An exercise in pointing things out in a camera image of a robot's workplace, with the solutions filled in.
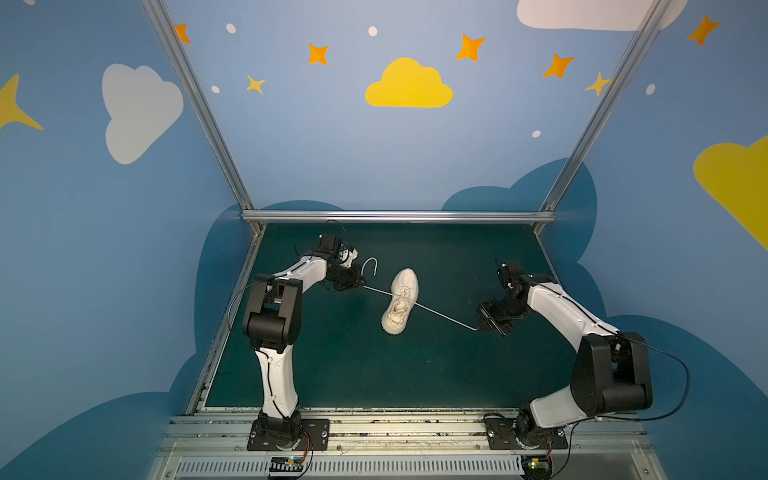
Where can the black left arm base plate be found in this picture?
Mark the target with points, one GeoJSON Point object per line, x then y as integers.
{"type": "Point", "coordinates": [294, 434]}

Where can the green circuit board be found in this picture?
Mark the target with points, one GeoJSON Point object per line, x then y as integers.
{"type": "Point", "coordinates": [536, 468]}
{"type": "Point", "coordinates": [285, 468]}

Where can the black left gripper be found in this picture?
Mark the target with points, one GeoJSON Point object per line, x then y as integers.
{"type": "Point", "coordinates": [348, 278]}

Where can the left side aluminium table rail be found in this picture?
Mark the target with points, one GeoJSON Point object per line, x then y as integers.
{"type": "Point", "coordinates": [210, 367]}

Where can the rear horizontal aluminium frame bar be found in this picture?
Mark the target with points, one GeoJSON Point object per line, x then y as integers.
{"type": "Point", "coordinates": [446, 217]}

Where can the aluminium frame post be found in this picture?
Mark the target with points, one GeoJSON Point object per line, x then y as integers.
{"type": "Point", "coordinates": [635, 53]}
{"type": "Point", "coordinates": [161, 20]}

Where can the front aluminium rail platform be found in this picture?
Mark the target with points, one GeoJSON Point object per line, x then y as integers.
{"type": "Point", "coordinates": [443, 443]}

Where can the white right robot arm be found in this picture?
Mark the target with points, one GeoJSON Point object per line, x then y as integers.
{"type": "Point", "coordinates": [611, 369]}

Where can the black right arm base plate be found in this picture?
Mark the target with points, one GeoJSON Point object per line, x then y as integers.
{"type": "Point", "coordinates": [504, 433]}

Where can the right rear aluminium frame post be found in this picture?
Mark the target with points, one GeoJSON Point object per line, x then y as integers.
{"type": "Point", "coordinates": [635, 53]}

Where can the white shoelace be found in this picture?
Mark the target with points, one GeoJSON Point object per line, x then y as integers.
{"type": "Point", "coordinates": [426, 308]}

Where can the right green circuit board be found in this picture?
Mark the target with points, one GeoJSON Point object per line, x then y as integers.
{"type": "Point", "coordinates": [536, 468]}

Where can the white knit sneaker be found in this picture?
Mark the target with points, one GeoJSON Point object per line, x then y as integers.
{"type": "Point", "coordinates": [404, 294]}

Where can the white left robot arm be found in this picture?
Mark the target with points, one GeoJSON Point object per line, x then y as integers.
{"type": "Point", "coordinates": [272, 324]}

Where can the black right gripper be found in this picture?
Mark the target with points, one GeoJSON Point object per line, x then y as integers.
{"type": "Point", "coordinates": [495, 312]}

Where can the left rear aluminium frame post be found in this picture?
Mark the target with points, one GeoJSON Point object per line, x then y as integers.
{"type": "Point", "coordinates": [161, 20]}

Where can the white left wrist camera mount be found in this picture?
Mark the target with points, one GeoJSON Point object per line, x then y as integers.
{"type": "Point", "coordinates": [347, 256]}

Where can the left green circuit board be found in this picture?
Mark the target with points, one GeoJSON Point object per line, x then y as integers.
{"type": "Point", "coordinates": [285, 468]}

